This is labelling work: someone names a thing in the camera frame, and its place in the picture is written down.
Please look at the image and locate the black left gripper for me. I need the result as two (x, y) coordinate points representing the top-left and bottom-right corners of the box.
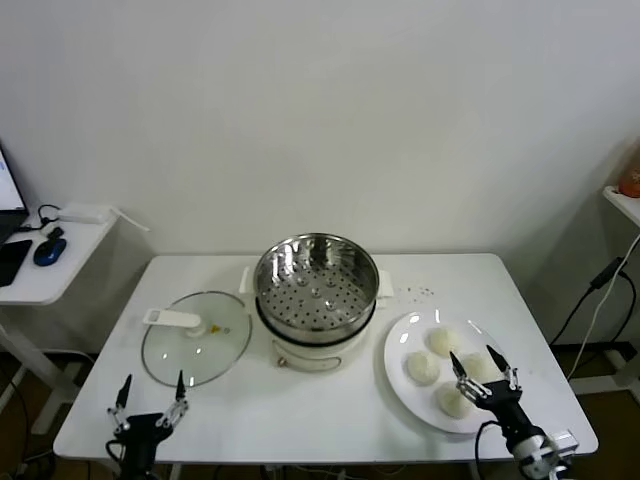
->
(106, 369), (191, 480)

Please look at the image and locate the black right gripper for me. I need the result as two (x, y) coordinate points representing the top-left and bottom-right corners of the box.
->
(449, 343), (531, 437)

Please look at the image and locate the white steamed baozi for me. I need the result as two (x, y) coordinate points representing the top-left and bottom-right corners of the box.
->
(457, 352), (501, 385)
(403, 350), (443, 386)
(432, 380), (476, 418)
(424, 326), (462, 359)

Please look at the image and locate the stainless steel steamer basket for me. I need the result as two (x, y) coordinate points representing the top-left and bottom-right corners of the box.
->
(252, 231), (380, 336)

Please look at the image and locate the glass pot lid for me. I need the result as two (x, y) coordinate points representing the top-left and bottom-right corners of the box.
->
(141, 291), (253, 388)

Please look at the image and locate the white round plate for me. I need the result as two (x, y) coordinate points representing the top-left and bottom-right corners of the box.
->
(383, 310), (515, 434)

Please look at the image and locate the white side desk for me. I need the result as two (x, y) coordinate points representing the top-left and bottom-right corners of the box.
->
(0, 204), (124, 436)

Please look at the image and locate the white electric cooker base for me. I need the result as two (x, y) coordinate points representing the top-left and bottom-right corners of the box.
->
(239, 266), (396, 374)

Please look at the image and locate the blue computer mouse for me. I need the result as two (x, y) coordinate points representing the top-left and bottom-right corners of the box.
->
(32, 237), (68, 266)

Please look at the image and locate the black phone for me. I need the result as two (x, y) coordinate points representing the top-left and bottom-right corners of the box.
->
(0, 238), (34, 288)

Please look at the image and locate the white rectangular box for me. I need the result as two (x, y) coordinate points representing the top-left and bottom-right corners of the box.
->
(58, 202), (110, 225)

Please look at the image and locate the orange object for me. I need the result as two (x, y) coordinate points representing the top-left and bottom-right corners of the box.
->
(618, 164), (640, 197)

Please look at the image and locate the black laptop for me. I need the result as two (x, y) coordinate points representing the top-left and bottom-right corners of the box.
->
(0, 141), (30, 247)

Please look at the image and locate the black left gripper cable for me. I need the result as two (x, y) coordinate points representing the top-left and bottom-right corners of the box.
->
(104, 438), (129, 469)

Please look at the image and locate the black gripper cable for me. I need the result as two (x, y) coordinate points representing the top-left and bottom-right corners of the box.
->
(473, 419), (504, 480)
(104, 438), (129, 469)

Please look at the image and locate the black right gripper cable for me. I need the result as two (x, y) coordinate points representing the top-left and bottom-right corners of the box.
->
(473, 419), (504, 480)

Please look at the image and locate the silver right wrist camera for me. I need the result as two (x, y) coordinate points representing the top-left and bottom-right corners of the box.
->
(549, 428), (581, 454)

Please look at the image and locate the white hanging cable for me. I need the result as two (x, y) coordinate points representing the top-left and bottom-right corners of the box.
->
(568, 269), (632, 384)

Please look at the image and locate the black cable with adapter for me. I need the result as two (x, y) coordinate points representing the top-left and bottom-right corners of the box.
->
(549, 257), (629, 347)

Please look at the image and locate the thin black hanging cable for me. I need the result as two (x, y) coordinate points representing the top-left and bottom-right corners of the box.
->
(602, 273), (635, 351)

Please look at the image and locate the thin white cable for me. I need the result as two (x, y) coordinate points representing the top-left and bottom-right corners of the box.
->
(107, 205), (150, 233)

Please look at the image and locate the black cable with plug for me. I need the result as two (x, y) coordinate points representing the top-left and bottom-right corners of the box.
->
(19, 203), (66, 240)

